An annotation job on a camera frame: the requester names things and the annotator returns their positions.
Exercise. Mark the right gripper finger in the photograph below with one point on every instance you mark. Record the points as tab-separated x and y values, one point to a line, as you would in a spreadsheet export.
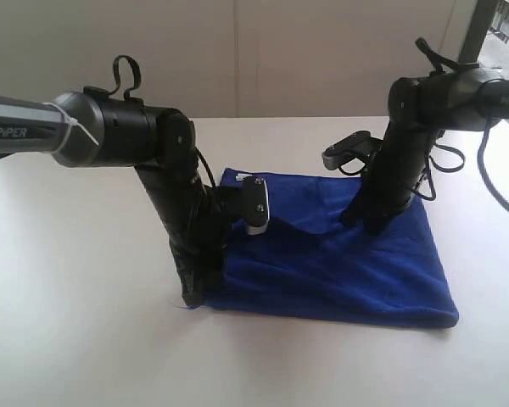
375	224
353	214

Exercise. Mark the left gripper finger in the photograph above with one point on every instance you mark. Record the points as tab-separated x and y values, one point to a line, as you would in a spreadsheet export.
199	275

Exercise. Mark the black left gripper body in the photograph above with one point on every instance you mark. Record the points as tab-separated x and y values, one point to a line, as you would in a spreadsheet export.
188	209

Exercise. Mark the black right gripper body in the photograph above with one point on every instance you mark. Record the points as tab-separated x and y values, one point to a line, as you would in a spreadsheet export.
386	188

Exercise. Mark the blue microfiber cloth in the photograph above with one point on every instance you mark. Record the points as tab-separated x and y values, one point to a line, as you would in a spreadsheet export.
307	264

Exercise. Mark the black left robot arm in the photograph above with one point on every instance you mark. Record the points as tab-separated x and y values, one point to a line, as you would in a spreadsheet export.
90	129

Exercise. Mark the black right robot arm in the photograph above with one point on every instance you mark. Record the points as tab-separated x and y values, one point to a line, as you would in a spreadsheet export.
421	110

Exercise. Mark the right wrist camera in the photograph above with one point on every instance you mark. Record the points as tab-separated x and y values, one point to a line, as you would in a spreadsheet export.
360	145

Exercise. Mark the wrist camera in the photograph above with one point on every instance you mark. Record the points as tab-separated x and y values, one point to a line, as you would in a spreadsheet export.
360	145
249	202

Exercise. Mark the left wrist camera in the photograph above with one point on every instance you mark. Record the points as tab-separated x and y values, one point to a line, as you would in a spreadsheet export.
249	202

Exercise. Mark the black window frame post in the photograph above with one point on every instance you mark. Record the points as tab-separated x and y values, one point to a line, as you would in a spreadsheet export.
483	14

